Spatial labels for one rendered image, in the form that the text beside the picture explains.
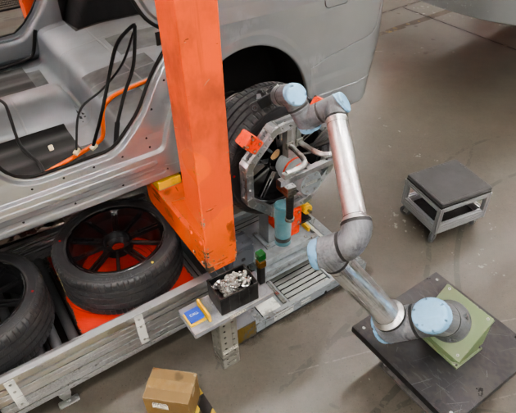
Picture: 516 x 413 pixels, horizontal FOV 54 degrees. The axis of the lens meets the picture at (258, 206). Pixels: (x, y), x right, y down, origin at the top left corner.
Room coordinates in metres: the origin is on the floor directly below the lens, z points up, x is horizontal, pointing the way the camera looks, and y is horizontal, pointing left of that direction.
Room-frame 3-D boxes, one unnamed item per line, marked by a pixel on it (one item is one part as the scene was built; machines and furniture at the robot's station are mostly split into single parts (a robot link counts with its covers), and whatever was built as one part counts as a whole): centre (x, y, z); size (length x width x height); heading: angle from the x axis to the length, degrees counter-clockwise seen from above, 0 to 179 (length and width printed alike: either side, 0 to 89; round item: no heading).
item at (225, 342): (1.51, 0.19, 0.21); 0.10 x 0.10 x 0.42; 33
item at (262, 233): (2.18, -0.07, 0.32); 0.40 x 0.30 x 0.28; 123
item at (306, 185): (1.98, -0.20, 0.85); 0.21 x 0.14 x 0.14; 33
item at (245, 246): (2.09, 0.20, 0.26); 0.42 x 0.18 x 0.35; 33
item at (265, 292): (1.53, 0.16, 0.44); 0.43 x 0.17 x 0.03; 123
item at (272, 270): (2.20, -0.09, 0.13); 0.50 x 0.36 x 0.10; 123
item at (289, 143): (1.89, -0.14, 1.03); 0.19 x 0.18 x 0.11; 33
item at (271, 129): (2.04, -0.16, 0.85); 0.54 x 0.07 x 0.54; 123
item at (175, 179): (2.18, 0.49, 0.71); 0.14 x 0.14 x 0.05; 33
